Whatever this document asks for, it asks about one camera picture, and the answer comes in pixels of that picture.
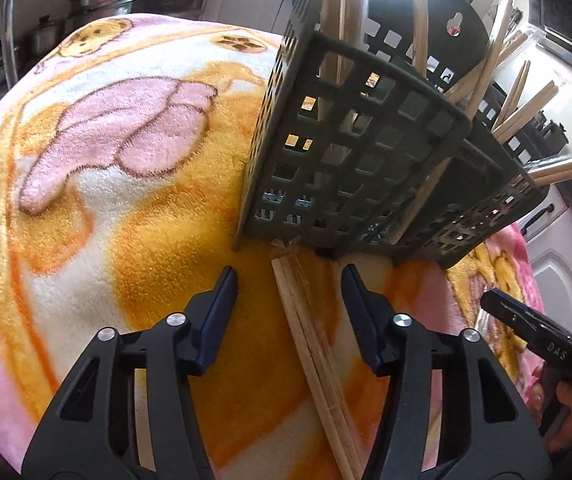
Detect large stainless steel pot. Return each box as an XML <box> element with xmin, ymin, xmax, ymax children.
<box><xmin>68</xmin><ymin>0</ymin><xmax>140</xmax><ymax>24</ymax></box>

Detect black plastic utensil basket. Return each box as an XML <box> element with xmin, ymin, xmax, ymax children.
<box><xmin>235</xmin><ymin>0</ymin><xmax>551</xmax><ymax>269</ymax></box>

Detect plastic-wrapped wooden chopstick pair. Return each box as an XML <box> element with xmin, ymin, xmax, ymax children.
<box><xmin>318</xmin><ymin>0</ymin><xmax>363</xmax><ymax>128</ymax></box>
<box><xmin>395</xmin><ymin>0</ymin><xmax>456</xmax><ymax>245</ymax></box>
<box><xmin>270</xmin><ymin>241</ymin><xmax>367</xmax><ymax>480</ymax></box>
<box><xmin>458</xmin><ymin>0</ymin><xmax>518</xmax><ymax>117</ymax></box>

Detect white window-wall base cabinets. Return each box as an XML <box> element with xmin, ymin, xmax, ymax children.
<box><xmin>200</xmin><ymin>0</ymin><xmax>307</xmax><ymax>37</ymax></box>

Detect dark baking tray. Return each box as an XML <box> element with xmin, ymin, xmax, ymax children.
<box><xmin>134</xmin><ymin>0</ymin><xmax>203</xmax><ymax>12</ymax></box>

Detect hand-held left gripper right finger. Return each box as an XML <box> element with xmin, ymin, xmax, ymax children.
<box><xmin>341</xmin><ymin>263</ymin><xmax>552</xmax><ymax>480</ymax></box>

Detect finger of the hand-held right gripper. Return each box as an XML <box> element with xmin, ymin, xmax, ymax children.
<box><xmin>479</xmin><ymin>288</ymin><xmax>572</xmax><ymax>394</ymax></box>

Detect pink bear print blanket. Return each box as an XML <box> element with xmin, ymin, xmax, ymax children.
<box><xmin>0</xmin><ymin>15</ymin><xmax>548</xmax><ymax>480</ymax></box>

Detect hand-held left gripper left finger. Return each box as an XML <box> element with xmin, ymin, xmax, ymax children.
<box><xmin>20</xmin><ymin>265</ymin><xmax>239</xmax><ymax>480</ymax></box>

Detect white side base cabinets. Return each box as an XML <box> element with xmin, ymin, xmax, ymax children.
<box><xmin>495</xmin><ymin>45</ymin><xmax>572</xmax><ymax>341</ymax></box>

